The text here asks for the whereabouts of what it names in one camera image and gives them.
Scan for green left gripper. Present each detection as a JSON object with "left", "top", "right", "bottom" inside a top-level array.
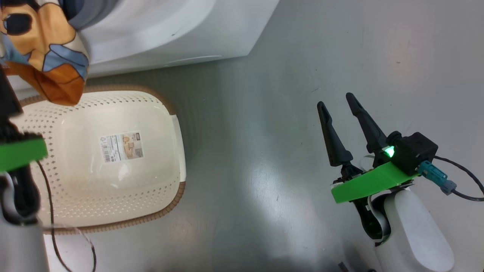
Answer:
[{"left": 0, "top": 67, "right": 49, "bottom": 173}]

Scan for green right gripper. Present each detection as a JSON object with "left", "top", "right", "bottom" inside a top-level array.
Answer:
[{"left": 317, "top": 93, "right": 419, "bottom": 205}]

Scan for blue bear print garment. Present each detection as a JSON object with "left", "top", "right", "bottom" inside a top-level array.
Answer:
[{"left": 0, "top": 0, "right": 90, "bottom": 107}]

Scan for cream perforated laundry basket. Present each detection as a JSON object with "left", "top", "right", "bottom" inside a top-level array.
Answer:
[{"left": 15, "top": 85, "right": 187, "bottom": 235}]

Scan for white front-load washing machine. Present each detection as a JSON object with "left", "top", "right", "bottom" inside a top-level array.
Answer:
[{"left": 0, "top": 0, "right": 280, "bottom": 89}]

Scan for black cable with teal connector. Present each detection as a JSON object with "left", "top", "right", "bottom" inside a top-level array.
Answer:
[{"left": 417, "top": 155, "right": 484, "bottom": 202}]

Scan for thin dark left arm cable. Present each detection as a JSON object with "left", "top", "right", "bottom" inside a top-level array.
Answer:
[{"left": 36, "top": 161, "right": 97, "bottom": 272}]

